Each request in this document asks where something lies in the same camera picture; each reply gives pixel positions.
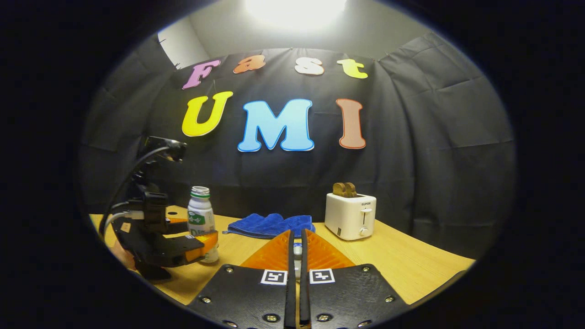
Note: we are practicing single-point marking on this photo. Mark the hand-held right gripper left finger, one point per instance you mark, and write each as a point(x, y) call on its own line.
point(291, 301)

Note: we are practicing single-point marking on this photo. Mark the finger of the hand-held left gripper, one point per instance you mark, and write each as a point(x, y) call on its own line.
point(178, 220)
point(196, 246)

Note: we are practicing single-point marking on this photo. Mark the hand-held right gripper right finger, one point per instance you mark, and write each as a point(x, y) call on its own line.
point(304, 301)

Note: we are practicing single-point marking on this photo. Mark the white plastic water bottle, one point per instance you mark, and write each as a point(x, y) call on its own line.
point(201, 214)

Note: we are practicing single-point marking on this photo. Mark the blue folded cloth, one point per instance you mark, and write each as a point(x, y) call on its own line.
point(265, 226)

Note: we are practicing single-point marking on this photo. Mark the white toaster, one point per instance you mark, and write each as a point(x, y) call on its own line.
point(347, 217)

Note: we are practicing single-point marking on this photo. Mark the brown bread slice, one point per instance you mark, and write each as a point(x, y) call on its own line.
point(351, 190)
point(339, 190)

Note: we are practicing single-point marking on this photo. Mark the bright overhead light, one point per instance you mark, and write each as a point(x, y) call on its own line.
point(292, 11)

